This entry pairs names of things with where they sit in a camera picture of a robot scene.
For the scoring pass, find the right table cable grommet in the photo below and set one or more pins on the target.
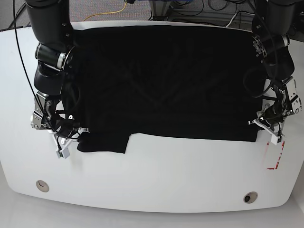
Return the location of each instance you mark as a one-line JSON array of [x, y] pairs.
[[250, 197]]

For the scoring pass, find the left table cable grommet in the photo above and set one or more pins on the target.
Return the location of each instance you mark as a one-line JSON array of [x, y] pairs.
[[42, 186]]

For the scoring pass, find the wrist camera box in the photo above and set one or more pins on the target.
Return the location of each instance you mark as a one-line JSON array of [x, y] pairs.
[[276, 139], [63, 153]]

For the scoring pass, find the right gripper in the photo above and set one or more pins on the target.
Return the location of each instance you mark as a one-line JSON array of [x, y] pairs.
[[63, 137]]

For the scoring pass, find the table cable grommet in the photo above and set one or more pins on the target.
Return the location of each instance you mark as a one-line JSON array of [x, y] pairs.
[[250, 197], [42, 186]]

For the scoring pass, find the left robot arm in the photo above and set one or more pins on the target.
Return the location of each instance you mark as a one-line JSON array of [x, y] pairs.
[[270, 25]]

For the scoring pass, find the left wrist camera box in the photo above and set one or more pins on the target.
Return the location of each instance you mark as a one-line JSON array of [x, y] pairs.
[[276, 139]]

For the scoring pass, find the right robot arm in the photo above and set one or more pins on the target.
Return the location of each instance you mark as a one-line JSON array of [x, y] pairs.
[[59, 95]]

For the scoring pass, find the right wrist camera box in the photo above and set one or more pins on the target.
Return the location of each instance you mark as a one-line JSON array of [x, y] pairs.
[[63, 153]]

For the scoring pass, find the black t-shirt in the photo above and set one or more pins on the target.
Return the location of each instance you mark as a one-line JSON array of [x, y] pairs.
[[169, 81]]

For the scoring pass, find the red tape rectangle marking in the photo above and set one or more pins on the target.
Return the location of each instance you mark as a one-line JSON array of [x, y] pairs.
[[273, 155]]

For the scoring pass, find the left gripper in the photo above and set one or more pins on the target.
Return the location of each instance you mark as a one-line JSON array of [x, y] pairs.
[[268, 120]]

